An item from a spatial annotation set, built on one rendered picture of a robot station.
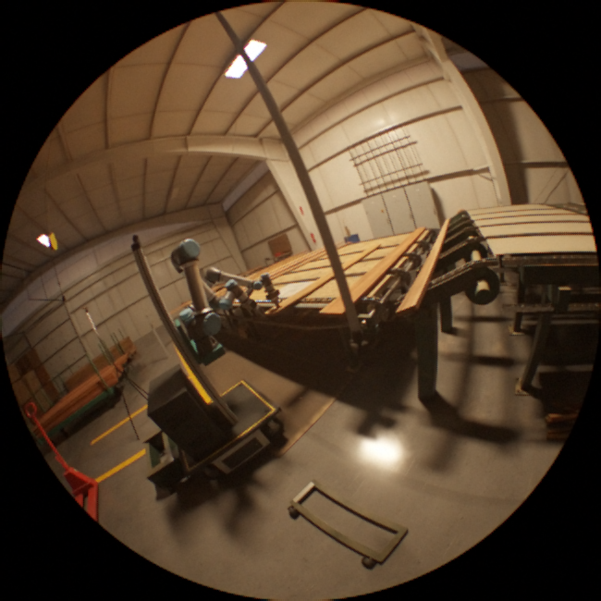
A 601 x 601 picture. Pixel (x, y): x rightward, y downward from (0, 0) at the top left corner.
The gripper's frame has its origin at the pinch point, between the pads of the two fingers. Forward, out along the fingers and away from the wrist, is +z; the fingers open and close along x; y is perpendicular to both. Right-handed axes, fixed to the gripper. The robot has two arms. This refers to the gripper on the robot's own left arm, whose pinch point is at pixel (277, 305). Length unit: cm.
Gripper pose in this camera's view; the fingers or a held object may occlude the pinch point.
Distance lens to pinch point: 184.4
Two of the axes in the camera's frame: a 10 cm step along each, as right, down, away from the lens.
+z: 3.4, 8.9, 2.9
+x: 6.7, -4.5, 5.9
